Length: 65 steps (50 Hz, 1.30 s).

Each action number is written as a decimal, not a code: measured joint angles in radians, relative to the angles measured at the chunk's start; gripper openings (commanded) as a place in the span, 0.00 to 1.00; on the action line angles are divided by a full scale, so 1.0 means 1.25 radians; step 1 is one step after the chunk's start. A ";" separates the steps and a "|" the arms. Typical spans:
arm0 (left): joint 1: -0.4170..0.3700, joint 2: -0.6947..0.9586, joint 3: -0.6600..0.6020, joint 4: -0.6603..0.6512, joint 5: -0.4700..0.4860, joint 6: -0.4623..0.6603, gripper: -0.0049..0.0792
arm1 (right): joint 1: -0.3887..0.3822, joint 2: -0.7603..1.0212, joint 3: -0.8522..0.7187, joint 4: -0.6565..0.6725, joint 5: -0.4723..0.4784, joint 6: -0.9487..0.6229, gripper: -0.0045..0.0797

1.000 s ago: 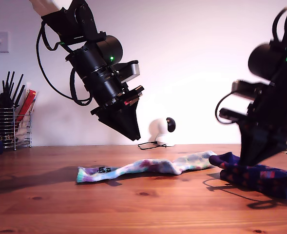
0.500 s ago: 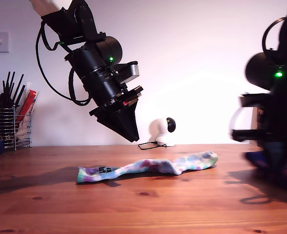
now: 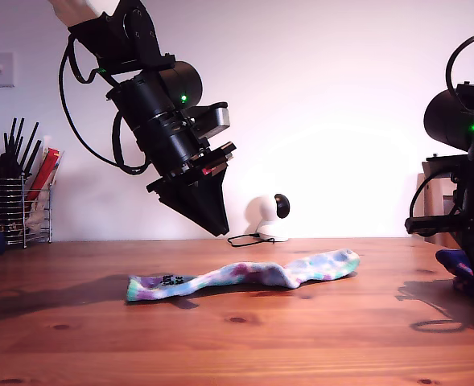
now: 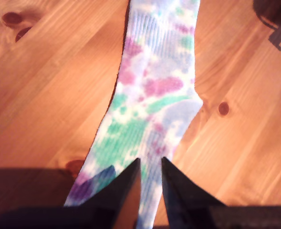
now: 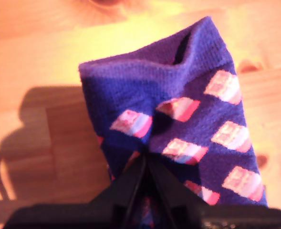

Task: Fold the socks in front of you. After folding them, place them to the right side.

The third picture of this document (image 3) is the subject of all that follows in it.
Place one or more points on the black chopstick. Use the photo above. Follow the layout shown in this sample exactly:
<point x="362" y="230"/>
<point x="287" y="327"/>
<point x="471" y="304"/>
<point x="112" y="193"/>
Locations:
<point x="30" y="146"/>
<point x="19" y="136"/>
<point x="34" y="157"/>
<point x="11" y="134"/>

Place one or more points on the white paper sleeve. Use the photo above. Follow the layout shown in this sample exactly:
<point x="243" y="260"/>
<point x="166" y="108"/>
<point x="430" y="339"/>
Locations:
<point x="47" y="142"/>

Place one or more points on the pastel tie-dye sock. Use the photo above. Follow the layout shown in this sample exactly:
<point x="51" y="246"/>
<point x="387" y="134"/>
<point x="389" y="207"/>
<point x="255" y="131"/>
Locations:
<point x="325" y="263"/>

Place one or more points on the red chopstick packet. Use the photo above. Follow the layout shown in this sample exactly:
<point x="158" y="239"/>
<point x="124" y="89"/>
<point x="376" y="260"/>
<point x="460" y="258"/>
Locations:
<point x="47" y="165"/>

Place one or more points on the grey camera box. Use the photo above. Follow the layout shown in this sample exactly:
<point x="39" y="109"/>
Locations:
<point x="218" y="120"/>

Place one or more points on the black utensil head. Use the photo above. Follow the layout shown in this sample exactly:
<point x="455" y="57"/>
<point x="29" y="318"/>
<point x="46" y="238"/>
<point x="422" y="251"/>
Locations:
<point x="10" y="165"/>

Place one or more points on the navy sock with red triangles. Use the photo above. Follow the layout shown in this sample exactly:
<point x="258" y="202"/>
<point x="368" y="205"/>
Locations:
<point x="452" y="259"/>

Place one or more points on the white round security camera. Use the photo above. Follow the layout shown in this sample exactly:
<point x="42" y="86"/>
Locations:
<point x="262" y="213"/>

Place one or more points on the wooden chair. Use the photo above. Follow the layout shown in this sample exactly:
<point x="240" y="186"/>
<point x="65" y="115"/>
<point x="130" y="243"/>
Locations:
<point x="438" y="201"/>

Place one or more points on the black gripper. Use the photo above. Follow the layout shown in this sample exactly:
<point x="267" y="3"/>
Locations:
<point x="180" y="153"/>

